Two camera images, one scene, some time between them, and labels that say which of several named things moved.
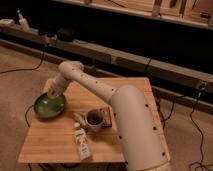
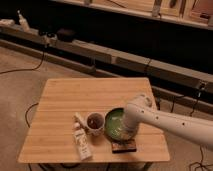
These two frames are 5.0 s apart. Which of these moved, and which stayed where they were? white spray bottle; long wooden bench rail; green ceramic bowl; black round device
Moved: green ceramic bowl
Stayed: black round device; long wooden bench rail; white spray bottle
